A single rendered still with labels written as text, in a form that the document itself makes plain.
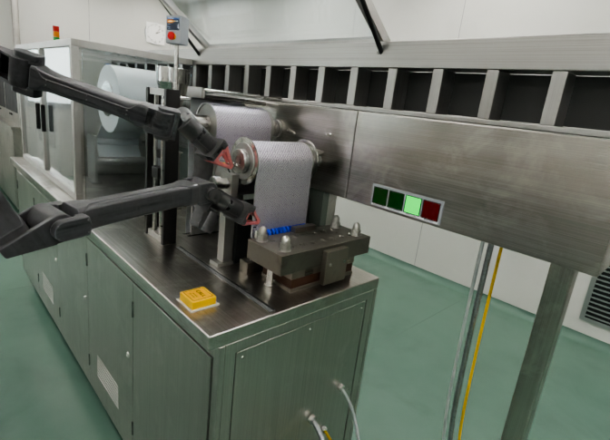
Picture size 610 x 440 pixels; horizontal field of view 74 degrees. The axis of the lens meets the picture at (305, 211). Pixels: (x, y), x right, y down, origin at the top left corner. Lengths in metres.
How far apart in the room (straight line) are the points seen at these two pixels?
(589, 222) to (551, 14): 2.71
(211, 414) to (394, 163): 0.87
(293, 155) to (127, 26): 5.85
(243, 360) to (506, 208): 0.77
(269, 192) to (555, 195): 0.78
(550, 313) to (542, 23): 2.68
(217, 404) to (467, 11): 3.51
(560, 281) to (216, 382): 0.94
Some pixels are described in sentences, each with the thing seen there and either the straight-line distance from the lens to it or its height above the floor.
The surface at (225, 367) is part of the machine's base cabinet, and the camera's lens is 1.08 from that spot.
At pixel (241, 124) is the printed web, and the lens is 1.47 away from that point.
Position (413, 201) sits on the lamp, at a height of 1.20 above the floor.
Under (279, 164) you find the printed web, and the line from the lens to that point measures 1.28.
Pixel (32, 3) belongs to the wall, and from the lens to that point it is 6.70.
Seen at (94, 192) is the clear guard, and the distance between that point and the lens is 2.15.
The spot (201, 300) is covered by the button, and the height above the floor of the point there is 0.92.
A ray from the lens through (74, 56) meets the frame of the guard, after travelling 2.06.
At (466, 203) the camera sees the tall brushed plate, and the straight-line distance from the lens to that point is 1.18.
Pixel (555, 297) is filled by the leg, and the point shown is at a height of 1.01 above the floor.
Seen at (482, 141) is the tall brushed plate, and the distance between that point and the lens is 1.16.
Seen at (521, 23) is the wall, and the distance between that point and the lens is 3.73.
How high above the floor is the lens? 1.44
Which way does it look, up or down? 15 degrees down
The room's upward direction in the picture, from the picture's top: 7 degrees clockwise
